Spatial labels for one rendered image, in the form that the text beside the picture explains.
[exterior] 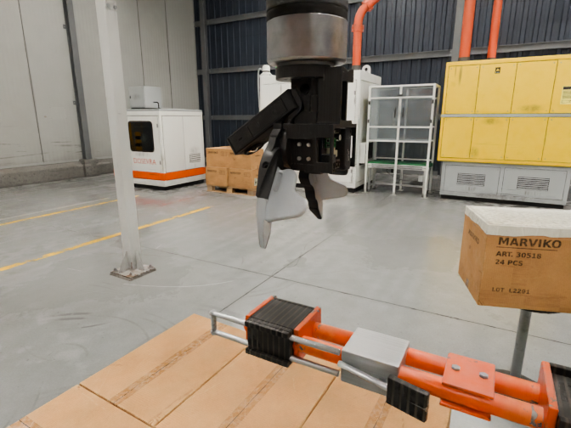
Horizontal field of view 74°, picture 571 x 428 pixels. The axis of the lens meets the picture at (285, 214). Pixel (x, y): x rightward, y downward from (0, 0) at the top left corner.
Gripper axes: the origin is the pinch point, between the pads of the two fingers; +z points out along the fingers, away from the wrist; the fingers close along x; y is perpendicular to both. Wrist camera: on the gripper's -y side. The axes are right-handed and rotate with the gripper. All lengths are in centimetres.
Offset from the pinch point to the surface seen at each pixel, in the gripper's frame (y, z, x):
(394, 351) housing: 14.4, 12.9, 0.3
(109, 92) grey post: -288, -38, 181
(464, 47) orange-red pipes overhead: -69, -139, 750
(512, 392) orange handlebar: 26.9, 14.6, 1.9
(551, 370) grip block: 30.4, 12.6, 5.1
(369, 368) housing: 12.2, 14.4, -2.5
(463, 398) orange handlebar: 22.4, 14.3, -2.2
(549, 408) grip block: 29.5, 11.8, -3.1
